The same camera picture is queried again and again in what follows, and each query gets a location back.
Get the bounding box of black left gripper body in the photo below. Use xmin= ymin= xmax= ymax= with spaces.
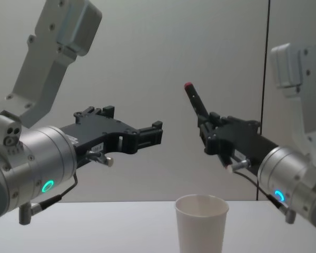
xmin=60 ymin=114 xmax=140 ymax=170

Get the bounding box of black marker with red cap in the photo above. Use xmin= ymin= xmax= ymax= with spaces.
xmin=183 ymin=82 xmax=233 ymax=173

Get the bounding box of white paper cup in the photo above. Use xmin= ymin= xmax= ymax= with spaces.
xmin=174 ymin=194 xmax=230 ymax=253

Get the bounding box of white table cloth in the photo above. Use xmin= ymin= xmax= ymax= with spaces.
xmin=0 ymin=201 xmax=316 ymax=253

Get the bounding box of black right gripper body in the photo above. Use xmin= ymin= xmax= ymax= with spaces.
xmin=204 ymin=115 xmax=279 ymax=166

